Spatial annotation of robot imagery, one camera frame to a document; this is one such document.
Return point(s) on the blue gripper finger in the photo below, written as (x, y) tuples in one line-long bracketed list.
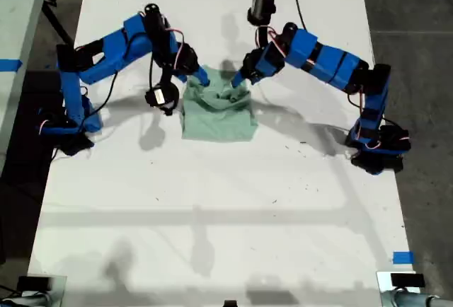
[(255, 80), (239, 79), (202, 77), (182, 78)]

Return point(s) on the pale green T-shirt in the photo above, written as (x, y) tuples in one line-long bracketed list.
[(216, 126)]

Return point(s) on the blue and black arm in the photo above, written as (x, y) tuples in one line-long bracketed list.
[(329, 63), (117, 52)]

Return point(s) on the black stand leg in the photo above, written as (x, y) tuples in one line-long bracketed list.
[(56, 24)]

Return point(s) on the blue tape strip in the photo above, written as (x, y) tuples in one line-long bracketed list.
[(10, 64), (403, 257)]

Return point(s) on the pale bench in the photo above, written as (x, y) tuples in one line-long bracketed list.
[(17, 10)]

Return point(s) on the small black box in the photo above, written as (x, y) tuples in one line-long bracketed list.
[(33, 283), (407, 280)]

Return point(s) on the grey metal tube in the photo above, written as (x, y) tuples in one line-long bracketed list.
[(414, 300), (32, 301)]

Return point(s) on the black camera stalk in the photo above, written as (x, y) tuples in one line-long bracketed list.
[(262, 36), (166, 77)]

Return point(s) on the black camera box white label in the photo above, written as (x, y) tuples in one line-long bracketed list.
[(161, 98)]

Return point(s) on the black camera box grey face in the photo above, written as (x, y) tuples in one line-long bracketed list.
[(262, 4)]

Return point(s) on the small black mount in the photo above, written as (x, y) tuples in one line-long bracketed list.
[(230, 303)]

